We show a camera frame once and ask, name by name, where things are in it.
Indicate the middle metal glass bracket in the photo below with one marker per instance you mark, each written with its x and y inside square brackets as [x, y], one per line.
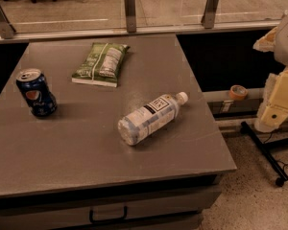
[130, 13]

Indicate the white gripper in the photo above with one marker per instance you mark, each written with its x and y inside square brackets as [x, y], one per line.
[273, 109]

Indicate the left metal glass bracket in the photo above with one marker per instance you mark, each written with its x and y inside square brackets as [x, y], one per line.
[7, 31]

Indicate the black drawer handle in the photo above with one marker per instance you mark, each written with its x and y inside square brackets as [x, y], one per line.
[107, 214]

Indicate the metal glass bracket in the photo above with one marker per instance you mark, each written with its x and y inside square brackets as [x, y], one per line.
[210, 9]
[130, 13]
[7, 31]

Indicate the clear plastic water bottle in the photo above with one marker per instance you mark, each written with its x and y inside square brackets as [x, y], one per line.
[150, 117]

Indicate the green chip bag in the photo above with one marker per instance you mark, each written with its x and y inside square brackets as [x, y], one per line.
[102, 65]

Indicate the right metal glass bracket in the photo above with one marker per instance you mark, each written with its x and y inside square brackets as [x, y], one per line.
[210, 9]

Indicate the grey cabinet drawer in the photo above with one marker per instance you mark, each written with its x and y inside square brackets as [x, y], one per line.
[179, 209]

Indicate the blue pepsi can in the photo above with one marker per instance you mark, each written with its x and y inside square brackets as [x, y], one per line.
[33, 87]

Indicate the black stand leg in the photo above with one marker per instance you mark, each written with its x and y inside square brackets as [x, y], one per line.
[266, 147]

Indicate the orange tape roll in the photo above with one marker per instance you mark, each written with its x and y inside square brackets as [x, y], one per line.
[238, 92]

